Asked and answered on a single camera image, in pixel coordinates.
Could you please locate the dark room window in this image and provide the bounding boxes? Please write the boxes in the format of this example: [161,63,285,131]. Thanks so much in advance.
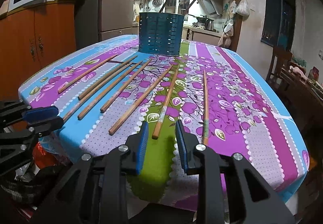
[261,0,296,49]

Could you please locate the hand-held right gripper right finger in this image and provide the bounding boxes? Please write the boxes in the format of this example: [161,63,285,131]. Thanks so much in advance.
[175,120,296,224]

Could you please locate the pink cloth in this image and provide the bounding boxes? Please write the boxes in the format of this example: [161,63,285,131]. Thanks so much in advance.
[289,65,306,75]

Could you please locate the beige lower kitchen cabinets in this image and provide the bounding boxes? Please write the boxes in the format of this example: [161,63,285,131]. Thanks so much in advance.
[183,23,224,43]

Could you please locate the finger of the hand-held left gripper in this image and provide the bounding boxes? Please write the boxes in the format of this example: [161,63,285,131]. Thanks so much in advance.
[0,100,59,125]
[0,116,64,176]

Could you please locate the bunch of wooden chopsticks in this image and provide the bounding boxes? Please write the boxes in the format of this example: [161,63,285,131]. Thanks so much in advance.
[58,54,210,146]

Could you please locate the wooden dining table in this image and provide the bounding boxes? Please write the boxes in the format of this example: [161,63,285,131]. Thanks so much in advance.
[279,65,323,134]

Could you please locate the orange wooden cabinet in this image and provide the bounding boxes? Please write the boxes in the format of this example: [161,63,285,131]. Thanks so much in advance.
[0,0,87,106]

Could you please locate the black wok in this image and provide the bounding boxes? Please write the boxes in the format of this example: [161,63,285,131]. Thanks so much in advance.
[188,13,209,24]

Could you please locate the beige hanging bag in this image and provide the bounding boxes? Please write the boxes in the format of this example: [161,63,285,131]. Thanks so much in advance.
[217,33,233,48]

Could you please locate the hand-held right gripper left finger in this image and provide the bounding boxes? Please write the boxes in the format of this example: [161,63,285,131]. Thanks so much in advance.
[30,121,149,224]

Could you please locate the wooden chair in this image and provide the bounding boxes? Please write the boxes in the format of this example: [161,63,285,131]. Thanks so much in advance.
[265,46,293,83]

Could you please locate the red plastic bag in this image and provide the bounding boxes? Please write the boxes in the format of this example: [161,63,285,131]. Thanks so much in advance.
[31,142,57,167]

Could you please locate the dark plaid cloth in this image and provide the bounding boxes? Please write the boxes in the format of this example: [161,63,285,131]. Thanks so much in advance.
[0,166,66,204]

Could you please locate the grey refrigerator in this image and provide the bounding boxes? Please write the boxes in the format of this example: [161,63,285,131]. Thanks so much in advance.
[67,0,140,49]

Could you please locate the steel range hood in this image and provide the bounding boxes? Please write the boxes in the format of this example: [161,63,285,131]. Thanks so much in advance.
[197,0,224,16]

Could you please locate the blue perforated utensil holder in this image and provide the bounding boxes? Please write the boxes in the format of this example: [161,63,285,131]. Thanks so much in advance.
[137,12,184,57]

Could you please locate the floral striped tablecloth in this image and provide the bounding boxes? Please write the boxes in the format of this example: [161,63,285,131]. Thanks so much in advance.
[18,35,310,212]

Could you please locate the hanging white plastic bag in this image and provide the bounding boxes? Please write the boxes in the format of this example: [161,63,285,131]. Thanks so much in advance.
[235,0,251,16]

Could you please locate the flower wall sticker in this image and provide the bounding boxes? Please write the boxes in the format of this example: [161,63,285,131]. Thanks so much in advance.
[223,0,233,20]

